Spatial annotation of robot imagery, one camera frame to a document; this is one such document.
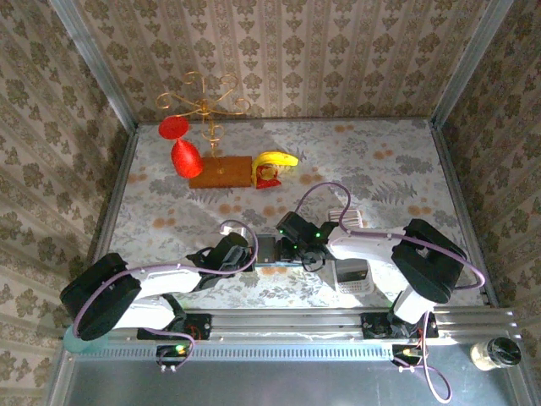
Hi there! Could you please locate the red and yellow snack packet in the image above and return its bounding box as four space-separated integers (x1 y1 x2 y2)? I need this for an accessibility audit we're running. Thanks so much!
253 164 282 190

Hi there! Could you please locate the yellow banana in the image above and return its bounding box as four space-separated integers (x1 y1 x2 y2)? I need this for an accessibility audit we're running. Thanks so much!
252 151 300 178

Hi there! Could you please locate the red plastic wine glass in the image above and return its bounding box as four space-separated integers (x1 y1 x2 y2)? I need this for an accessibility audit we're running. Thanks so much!
158 116 205 179

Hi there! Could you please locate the black electronics box with LED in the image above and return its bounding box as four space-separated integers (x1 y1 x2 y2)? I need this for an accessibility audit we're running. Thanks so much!
155 344 190 368
391 344 424 367

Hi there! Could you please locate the floral patterned tablecloth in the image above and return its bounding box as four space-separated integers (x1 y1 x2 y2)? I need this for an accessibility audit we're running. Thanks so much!
97 118 487 310

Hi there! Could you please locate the teal plastic cup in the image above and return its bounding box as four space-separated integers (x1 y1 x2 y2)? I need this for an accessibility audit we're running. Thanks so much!
63 324 109 354

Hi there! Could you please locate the glass jar with black lid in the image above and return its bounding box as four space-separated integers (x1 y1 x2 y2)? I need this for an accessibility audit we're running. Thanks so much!
470 337 522 372

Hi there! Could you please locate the aluminium extrusion rail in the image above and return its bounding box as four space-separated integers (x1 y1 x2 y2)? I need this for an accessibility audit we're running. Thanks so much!
63 307 522 361

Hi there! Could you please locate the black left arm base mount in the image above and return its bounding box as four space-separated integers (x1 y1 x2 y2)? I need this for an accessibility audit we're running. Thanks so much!
136 312 212 342

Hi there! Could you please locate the gold wire stand wooden base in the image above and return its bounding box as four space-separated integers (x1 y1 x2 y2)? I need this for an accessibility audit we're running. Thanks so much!
155 70 254 190

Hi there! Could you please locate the purple base cable short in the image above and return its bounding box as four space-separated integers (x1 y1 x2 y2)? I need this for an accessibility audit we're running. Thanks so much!
137 332 196 374

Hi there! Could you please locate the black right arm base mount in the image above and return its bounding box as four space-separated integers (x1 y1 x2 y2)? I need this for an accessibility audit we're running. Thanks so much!
361 310 439 339

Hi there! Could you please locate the aluminium table edge rail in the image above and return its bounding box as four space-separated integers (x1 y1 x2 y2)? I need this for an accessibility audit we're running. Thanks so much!
429 122 498 308
84 124 140 280

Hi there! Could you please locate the grey metal base plate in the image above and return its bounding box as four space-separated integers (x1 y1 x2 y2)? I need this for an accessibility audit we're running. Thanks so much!
46 359 533 406

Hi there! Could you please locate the purple base cable long loop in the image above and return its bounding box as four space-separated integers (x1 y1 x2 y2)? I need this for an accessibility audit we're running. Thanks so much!
392 310 452 405

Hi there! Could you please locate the aluminium corner post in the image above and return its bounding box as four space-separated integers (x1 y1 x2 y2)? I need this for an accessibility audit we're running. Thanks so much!
429 0 515 128
46 0 139 133

